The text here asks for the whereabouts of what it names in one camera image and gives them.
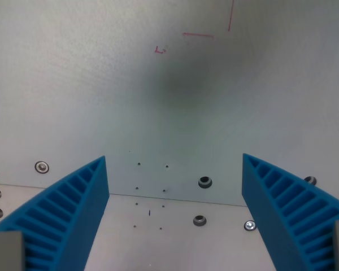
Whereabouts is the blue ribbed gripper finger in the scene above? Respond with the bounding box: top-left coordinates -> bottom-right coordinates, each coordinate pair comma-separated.
0,155 -> 110,271
241,153 -> 339,271

